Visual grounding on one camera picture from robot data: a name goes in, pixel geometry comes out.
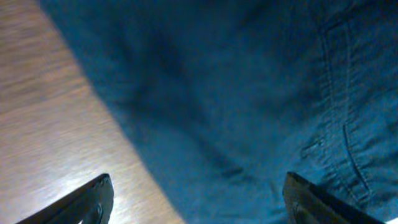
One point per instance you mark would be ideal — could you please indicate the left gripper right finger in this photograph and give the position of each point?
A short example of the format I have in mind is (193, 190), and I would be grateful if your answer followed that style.
(306, 203)

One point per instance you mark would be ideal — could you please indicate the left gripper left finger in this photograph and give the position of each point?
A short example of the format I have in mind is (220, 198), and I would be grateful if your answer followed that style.
(92, 203)

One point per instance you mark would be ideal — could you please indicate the dark teal shorts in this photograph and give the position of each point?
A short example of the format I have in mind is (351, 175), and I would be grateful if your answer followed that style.
(222, 98)

